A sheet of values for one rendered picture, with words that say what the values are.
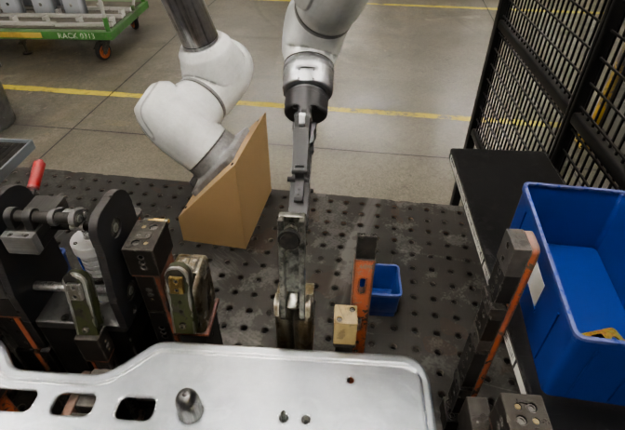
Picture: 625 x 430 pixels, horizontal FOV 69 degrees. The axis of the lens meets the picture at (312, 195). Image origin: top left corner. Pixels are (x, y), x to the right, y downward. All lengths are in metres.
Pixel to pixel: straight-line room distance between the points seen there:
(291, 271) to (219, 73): 0.76
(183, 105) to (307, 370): 0.78
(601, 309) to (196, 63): 1.04
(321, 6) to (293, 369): 0.54
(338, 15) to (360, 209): 0.80
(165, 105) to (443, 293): 0.85
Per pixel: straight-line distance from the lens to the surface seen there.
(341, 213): 1.40
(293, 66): 0.79
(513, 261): 0.65
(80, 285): 0.77
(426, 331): 1.14
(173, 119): 1.22
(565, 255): 0.92
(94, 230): 0.71
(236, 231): 1.25
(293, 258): 0.64
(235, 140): 1.26
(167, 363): 0.74
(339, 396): 0.69
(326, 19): 0.75
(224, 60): 1.29
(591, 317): 0.83
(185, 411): 0.66
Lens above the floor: 1.61
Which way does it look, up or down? 38 degrees down
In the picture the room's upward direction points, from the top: straight up
